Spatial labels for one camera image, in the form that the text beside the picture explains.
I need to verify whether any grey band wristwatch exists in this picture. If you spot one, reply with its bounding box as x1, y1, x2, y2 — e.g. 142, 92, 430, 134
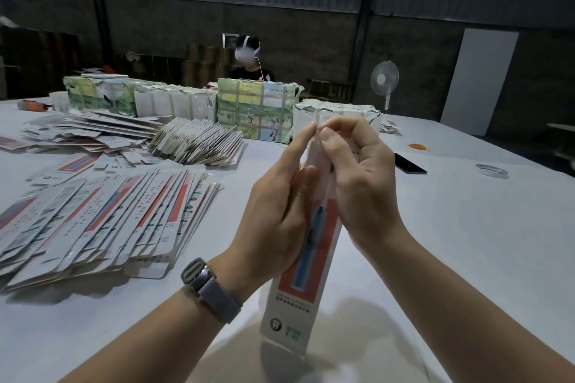
180, 257, 244, 326

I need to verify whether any person's left forearm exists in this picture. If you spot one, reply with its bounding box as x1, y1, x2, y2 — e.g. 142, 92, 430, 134
58, 288, 235, 383

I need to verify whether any person's left hand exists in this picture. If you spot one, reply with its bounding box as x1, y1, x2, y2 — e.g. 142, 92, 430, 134
211, 122, 323, 303

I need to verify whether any black smartphone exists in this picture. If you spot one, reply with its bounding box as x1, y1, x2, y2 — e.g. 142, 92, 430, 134
394, 153, 429, 175

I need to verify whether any white head-mounted camera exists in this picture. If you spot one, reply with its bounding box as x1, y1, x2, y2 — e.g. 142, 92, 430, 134
223, 34, 262, 65

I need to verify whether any stack of brown cartons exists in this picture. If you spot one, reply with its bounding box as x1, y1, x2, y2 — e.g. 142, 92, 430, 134
182, 42, 235, 87

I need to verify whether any white toothbrush carton box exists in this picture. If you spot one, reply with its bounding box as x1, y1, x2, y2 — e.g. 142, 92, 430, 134
259, 140, 344, 357

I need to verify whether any fanned stack of white cartons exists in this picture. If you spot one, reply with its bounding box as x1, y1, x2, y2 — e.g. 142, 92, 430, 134
146, 118, 246, 168

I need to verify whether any green printed wrapped bundle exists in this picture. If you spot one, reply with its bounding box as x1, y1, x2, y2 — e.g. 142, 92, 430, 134
216, 77, 307, 144

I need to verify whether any white board panel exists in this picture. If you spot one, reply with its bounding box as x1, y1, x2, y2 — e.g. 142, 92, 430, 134
439, 28, 520, 137

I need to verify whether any white strapped wrapped bundle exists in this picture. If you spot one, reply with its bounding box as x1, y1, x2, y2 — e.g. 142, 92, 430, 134
293, 99, 383, 141

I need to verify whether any dark wooden chair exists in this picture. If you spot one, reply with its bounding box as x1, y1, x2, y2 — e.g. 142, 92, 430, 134
305, 78, 353, 103

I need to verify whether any white standing fan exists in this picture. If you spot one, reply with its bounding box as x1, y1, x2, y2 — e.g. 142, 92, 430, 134
370, 60, 401, 113

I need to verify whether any person's right hand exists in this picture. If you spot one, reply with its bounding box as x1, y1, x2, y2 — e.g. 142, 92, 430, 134
319, 115, 410, 258

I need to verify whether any cluttered side table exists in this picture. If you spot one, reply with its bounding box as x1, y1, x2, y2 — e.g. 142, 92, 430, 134
546, 122, 575, 164

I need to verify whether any person's right forearm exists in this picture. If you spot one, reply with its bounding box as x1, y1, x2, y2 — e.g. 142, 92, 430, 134
368, 230, 575, 383

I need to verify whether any white tape roll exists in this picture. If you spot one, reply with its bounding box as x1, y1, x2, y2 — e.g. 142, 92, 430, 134
475, 163, 510, 179

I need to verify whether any row of white wrapped bundles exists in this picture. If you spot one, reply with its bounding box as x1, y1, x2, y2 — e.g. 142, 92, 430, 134
63, 74, 219, 121

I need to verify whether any pile of cartons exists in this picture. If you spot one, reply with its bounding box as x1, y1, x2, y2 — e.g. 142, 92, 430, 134
0, 111, 222, 294

